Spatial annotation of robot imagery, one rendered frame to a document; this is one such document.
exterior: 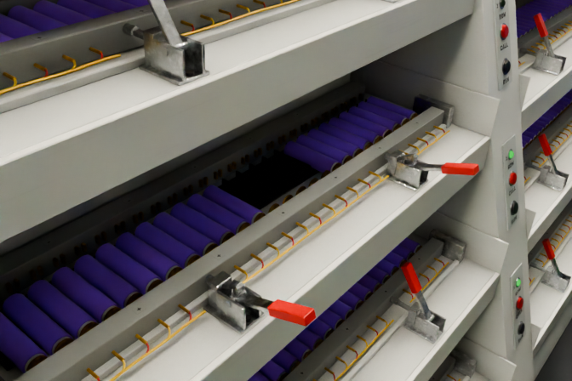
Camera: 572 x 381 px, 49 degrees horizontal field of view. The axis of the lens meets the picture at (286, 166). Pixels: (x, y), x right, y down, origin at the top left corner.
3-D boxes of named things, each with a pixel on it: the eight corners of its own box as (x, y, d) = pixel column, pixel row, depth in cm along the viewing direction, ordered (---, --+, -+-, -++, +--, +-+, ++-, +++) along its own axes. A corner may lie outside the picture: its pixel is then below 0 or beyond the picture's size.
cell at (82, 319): (50, 292, 49) (100, 333, 46) (29, 304, 48) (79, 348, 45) (46, 275, 48) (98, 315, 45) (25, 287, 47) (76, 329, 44)
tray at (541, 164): (628, 127, 132) (651, 66, 125) (519, 264, 91) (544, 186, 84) (534, 98, 143) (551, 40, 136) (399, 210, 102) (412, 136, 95)
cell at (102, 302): (72, 279, 51) (122, 318, 47) (52, 291, 49) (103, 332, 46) (69, 262, 50) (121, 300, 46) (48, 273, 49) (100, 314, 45)
